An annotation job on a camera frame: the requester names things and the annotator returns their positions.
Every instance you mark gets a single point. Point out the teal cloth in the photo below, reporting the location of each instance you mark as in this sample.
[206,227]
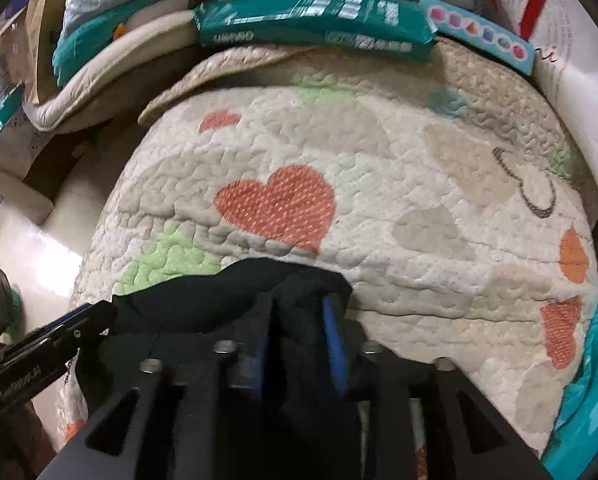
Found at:
[79,45]

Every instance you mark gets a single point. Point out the quilted heart print blanket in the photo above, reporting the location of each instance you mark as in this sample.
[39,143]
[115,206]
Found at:
[379,185]

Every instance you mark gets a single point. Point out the beige padded cushion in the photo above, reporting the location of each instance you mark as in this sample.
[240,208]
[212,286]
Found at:
[104,85]

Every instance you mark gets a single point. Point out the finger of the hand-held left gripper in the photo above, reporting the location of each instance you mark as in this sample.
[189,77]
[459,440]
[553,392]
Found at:
[74,317]
[24,372]

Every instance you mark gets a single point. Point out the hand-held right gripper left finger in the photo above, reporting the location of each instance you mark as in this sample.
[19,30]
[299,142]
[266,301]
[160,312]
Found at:
[261,345]

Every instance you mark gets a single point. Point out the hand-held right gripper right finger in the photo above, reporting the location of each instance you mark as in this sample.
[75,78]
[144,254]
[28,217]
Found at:
[335,345]

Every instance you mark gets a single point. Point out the teal cardboard box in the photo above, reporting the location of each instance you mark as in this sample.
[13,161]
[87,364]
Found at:
[6,107]

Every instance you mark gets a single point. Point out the teal plastic packet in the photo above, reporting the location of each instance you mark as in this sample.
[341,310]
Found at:
[304,20]

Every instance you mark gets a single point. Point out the teal star print blanket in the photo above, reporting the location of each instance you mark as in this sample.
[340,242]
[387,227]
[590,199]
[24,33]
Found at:
[594,385]

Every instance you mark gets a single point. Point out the white paper bag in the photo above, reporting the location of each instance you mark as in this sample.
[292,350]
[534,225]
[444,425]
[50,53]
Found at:
[579,85]

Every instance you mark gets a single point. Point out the light blue box coloured shapes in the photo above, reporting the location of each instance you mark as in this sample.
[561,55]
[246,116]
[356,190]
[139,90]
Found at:
[479,35]

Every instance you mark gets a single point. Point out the brown cardboard boxes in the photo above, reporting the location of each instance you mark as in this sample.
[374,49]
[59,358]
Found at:
[44,35]

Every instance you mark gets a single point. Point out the black pants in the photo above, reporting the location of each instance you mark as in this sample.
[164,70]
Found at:
[194,300]

